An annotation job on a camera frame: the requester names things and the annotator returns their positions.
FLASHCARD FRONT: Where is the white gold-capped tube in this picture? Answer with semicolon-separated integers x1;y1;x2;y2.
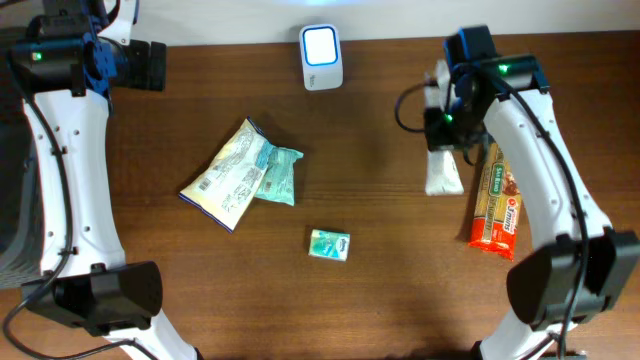
424;60;464;196

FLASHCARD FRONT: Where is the red spaghetti packet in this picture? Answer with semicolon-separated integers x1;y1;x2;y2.
469;144;522;261

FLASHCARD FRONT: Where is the cream snack bag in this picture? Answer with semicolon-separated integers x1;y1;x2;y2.
179;117;275;233

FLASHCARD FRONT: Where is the green tissue pack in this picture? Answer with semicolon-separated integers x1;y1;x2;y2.
308;229;351;262

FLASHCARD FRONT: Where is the teal snack pouch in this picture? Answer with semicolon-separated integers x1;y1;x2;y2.
255;147;304;206

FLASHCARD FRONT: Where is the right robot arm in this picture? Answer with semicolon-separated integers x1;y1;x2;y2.
424;25;639;359

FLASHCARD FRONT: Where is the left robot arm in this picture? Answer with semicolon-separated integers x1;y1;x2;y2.
6;1;200;360

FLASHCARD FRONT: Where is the white barcode scanner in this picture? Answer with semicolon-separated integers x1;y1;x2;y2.
299;24;344;92

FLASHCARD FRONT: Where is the grey plastic mesh basket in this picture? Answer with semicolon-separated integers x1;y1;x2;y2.
1;27;44;289

